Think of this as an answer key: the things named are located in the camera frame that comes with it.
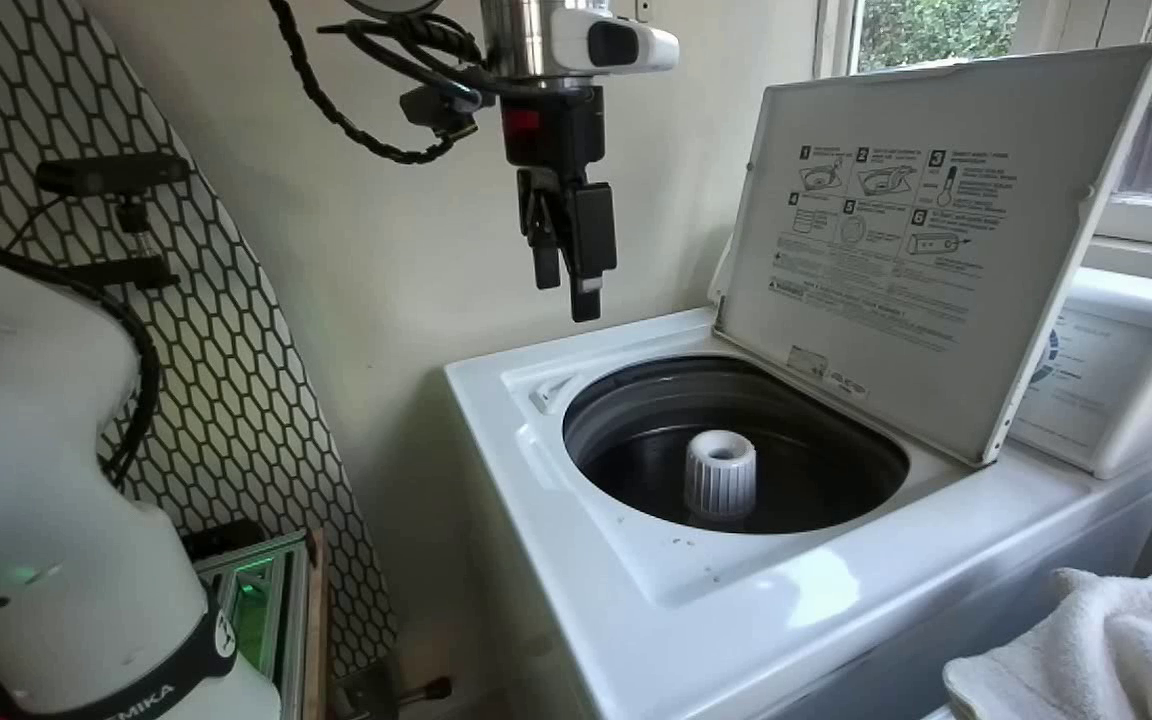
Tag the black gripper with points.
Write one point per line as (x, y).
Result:
(556, 133)

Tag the big white cloth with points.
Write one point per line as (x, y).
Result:
(1088, 656)

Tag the white top-load washing machine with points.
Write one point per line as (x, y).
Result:
(866, 562)

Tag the white washer agitator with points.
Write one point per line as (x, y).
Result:
(723, 473)

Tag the white washer lid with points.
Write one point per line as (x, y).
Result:
(906, 239)

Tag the green lit control box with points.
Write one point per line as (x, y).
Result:
(264, 596)

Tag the black hexagon mesh panel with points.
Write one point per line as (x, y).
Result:
(222, 372)

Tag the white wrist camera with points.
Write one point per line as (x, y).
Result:
(600, 41)

